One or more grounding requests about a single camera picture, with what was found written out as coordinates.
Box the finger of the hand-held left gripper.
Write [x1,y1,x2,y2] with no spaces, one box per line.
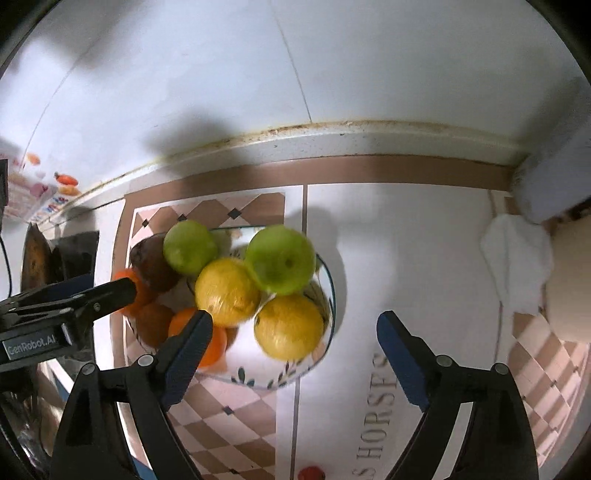
[0,278,138,330]
[0,274,95,308]

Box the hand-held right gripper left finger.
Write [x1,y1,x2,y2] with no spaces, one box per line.
[48,309,214,480]

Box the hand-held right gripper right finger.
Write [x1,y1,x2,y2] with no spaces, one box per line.
[376,310,541,480]

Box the orange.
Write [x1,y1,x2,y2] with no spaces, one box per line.
[112,268,158,317]
[168,307,228,367]

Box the dark red apple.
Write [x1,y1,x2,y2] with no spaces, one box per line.
[134,303,175,349]
[129,235,181,292]

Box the floral oval ceramic plate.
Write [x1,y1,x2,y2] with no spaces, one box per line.
[122,226,338,391]

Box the yellow pear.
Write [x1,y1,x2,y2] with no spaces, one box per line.
[254,294,325,361]
[195,257,262,328]

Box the green apple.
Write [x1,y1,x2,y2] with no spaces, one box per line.
[245,224,317,296]
[163,220,219,276]

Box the black frying pan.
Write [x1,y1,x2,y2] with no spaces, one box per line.
[21,222,54,289]

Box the black glass gas stove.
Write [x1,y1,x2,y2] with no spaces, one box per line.
[50,231,100,283]

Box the checkered brown printed cloth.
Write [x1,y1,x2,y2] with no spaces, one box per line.
[111,154,591,480]

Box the white tissue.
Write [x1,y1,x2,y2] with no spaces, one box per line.
[480,215,555,317]

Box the cream utensil holder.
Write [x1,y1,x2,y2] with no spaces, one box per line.
[545,219,591,344]

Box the white tin can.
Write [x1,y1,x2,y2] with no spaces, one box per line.
[508,78,591,224]

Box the colourful wall sticker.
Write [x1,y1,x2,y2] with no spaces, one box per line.
[0,150,81,222]

